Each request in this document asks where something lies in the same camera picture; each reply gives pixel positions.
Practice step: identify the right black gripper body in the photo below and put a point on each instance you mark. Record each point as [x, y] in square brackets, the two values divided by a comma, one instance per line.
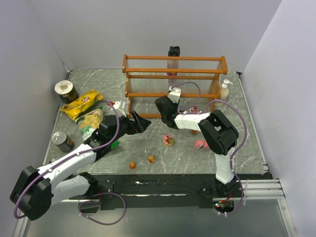
[162, 106]

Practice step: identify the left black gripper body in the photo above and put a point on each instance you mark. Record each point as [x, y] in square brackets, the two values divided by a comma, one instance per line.
[134, 122]

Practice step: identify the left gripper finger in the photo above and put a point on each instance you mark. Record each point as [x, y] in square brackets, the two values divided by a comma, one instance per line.
[144, 124]
[138, 123]

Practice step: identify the pink bear yellow hat toy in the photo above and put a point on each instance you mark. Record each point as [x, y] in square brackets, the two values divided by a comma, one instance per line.
[206, 145]

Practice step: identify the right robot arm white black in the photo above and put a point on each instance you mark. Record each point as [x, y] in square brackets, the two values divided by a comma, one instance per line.
[218, 132]

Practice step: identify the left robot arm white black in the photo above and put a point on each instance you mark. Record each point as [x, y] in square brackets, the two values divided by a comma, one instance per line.
[66, 168]

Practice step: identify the orange wooden shelf rack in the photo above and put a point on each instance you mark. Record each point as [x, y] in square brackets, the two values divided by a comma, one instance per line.
[197, 77]

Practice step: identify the orange bear toy middle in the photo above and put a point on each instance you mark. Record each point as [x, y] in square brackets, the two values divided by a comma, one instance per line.
[151, 159]

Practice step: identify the green Chuba chips bag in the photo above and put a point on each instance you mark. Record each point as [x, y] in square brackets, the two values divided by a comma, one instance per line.
[89, 124]

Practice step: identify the orange bear toy front left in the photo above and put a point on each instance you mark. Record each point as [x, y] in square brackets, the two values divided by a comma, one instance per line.
[132, 165]

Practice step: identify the yellow chips bag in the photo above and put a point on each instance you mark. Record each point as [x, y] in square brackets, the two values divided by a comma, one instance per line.
[80, 105]

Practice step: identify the purple spray can black cap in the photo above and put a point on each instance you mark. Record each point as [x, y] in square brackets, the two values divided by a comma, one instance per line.
[174, 51]

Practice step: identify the beige lotion pump bottle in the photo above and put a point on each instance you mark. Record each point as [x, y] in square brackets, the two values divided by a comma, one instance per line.
[224, 92]

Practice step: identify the dark soda can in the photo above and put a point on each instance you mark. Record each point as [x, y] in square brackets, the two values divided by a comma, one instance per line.
[62, 141]

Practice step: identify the black paper cup white lid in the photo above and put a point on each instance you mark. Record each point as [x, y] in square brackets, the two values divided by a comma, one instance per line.
[66, 91]

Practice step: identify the small electronics board with leds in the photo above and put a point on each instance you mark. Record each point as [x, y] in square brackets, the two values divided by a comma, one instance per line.
[224, 207]

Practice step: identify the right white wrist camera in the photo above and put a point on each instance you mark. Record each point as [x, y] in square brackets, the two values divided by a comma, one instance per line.
[174, 94]

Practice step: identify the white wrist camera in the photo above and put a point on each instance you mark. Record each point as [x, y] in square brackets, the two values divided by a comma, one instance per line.
[174, 94]
[119, 107]

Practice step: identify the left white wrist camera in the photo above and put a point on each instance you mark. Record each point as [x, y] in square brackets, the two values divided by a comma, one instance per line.
[119, 107]

